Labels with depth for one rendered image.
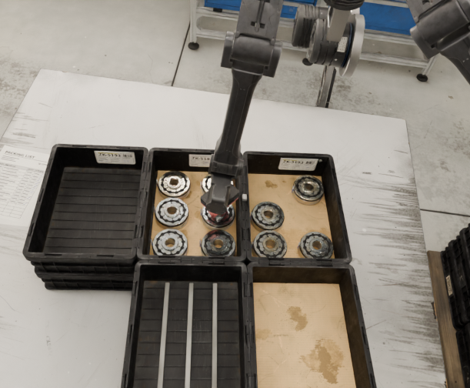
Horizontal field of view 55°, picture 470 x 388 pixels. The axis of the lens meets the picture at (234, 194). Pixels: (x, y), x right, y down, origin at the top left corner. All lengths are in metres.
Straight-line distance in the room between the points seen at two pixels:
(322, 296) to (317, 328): 0.10
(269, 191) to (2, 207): 0.91
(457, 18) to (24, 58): 2.91
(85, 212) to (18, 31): 2.38
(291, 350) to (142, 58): 2.46
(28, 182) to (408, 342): 1.38
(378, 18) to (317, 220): 2.00
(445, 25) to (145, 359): 1.01
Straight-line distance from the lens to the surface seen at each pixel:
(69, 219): 1.46
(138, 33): 3.52
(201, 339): 1.26
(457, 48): 0.98
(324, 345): 1.30
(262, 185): 1.51
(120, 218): 1.44
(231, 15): 3.19
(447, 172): 3.01
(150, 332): 1.27
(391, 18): 3.25
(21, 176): 1.78
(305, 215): 1.47
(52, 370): 1.42
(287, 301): 1.32
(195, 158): 1.47
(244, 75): 0.91
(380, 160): 1.88
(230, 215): 1.39
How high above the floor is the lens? 2.03
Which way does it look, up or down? 54 degrees down
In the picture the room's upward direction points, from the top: 8 degrees clockwise
